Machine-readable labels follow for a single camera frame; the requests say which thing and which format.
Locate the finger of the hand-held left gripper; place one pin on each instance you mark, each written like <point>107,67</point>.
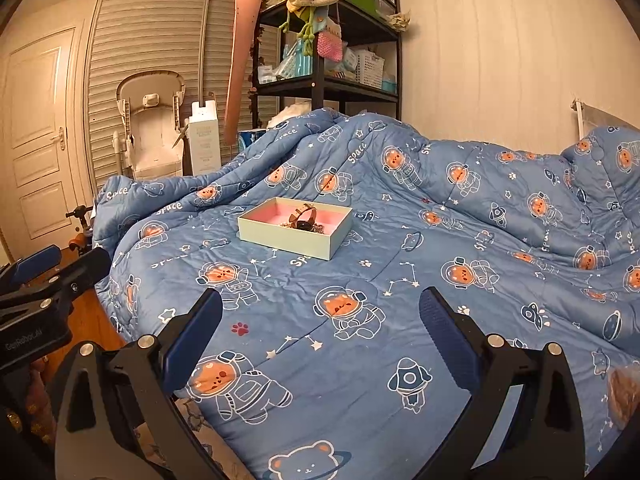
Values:
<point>35,262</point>
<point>82,272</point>

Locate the blue astronaut bear printed blanket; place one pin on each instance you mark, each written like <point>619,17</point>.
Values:
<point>450,210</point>

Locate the white plastic basket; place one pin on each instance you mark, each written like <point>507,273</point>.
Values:
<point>370,67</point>

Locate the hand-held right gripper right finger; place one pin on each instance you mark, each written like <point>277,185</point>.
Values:
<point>445,332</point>

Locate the patterned bed sheet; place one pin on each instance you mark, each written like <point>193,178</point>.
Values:
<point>210,440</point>

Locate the white high chair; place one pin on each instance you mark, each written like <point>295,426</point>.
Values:
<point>150,125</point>

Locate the green knitted toy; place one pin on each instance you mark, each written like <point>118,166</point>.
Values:
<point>306,30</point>

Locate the pink hanging cloth strip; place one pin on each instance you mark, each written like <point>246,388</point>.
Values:
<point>241,50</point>

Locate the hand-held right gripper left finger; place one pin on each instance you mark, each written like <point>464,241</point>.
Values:
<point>195,342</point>

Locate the white tall carton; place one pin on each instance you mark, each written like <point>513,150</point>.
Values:
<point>202,137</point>

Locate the black metal shelf rack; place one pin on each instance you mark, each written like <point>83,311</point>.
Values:
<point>320,87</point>

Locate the black and orange tripod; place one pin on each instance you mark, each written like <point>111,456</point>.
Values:
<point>82,232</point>

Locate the pink crochet pouch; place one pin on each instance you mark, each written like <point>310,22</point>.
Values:
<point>330,45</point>

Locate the pale green box pink lining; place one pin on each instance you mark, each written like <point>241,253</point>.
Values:
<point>290,242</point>

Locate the louvered closet door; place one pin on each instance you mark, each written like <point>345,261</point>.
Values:
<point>150,25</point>

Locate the white headboard rail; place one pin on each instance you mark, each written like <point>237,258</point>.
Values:
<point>590,117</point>

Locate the white panelled door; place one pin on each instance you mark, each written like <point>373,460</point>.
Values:
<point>37,135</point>

